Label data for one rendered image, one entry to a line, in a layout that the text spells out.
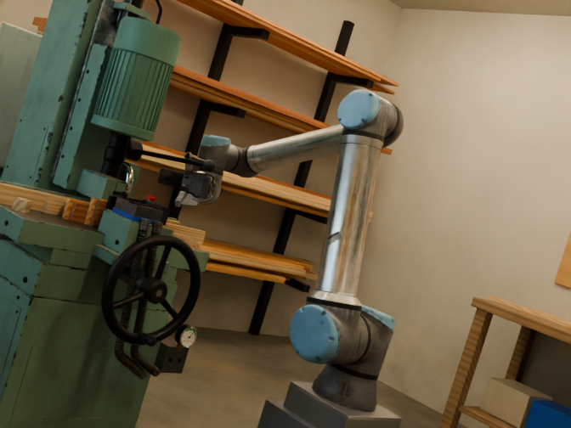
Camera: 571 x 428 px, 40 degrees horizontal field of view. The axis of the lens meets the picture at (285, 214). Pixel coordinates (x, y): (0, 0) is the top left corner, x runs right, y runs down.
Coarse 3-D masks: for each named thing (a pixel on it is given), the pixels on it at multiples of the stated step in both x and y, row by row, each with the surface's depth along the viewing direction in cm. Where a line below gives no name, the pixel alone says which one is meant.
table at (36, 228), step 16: (0, 208) 195; (0, 224) 193; (16, 224) 187; (32, 224) 187; (48, 224) 190; (64, 224) 196; (80, 224) 205; (16, 240) 186; (32, 240) 188; (48, 240) 191; (64, 240) 194; (80, 240) 198; (96, 240) 201; (96, 256) 199; (112, 256) 194; (176, 256) 220; (208, 256) 228
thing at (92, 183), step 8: (88, 176) 218; (96, 176) 216; (104, 176) 214; (80, 184) 221; (88, 184) 218; (96, 184) 215; (104, 184) 212; (112, 184) 213; (120, 184) 215; (80, 192) 220; (88, 192) 217; (96, 192) 214; (104, 192) 212; (112, 192) 214
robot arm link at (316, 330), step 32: (352, 96) 210; (352, 128) 207; (384, 128) 210; (352, 160) 207; (352, 192) 206; (352, 224) 205; (352, 256) 205; (320, 288) 206; (352, 288) 206; (320, 320) 200; (352, 320) 203; (320, 352) 199; (352, 352) 206
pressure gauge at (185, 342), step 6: (186, 324) 223; (180, 330) 221; (186, 330) 221; (192, 330) 223; (180, 336) 220; (186, 336) 222; (192, 336) 223; (180, 342) 220; (186, 342) 222; (192, 342) 224; (180, 348) 224
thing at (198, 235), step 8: (48, 200) 206; (56, 200) 208; (48, 208) 206; (56, 208) 208; (64, 208) 210; (168, 224) 235; (176, 232) 238; (184, 232) 240; (192, 232) 242; (200, 232) 244; (200, 240) 245
